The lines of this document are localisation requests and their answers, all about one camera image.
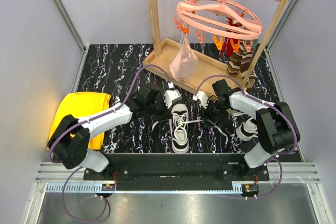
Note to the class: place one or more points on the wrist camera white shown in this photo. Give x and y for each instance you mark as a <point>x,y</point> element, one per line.
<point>201,98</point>
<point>171,96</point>

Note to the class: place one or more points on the yellow cloth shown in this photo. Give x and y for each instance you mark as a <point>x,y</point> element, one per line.
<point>80,104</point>

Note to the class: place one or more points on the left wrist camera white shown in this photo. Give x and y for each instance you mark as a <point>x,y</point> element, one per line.
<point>171,96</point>

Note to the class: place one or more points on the black white sneaker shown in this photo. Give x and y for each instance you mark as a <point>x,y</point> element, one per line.
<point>242,130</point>
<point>178,123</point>

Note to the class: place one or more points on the brown striped sock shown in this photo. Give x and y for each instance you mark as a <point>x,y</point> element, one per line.
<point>239,62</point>

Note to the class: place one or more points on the wooden drying rack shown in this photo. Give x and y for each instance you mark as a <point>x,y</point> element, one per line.
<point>164,51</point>

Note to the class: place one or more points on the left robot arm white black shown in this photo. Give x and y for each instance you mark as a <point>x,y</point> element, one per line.
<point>70,142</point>

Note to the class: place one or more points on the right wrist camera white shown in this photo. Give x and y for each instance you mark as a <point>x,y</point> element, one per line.
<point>201,98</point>

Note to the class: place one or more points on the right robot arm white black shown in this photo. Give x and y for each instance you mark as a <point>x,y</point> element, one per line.
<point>272,123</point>

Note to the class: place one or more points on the red hanging garment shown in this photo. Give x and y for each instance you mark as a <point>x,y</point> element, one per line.
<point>230,44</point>

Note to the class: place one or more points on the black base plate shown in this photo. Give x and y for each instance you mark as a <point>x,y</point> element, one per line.
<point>222,166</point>

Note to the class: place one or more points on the pink round clip hanger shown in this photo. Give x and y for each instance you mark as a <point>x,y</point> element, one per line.
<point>209,16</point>

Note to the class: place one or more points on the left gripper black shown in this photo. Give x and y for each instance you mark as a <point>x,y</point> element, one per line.
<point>167,113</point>

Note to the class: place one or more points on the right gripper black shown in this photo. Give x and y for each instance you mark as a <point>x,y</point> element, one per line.
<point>207,115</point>

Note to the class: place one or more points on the pink hanging cloth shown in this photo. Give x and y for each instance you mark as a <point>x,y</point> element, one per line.
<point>185,62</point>

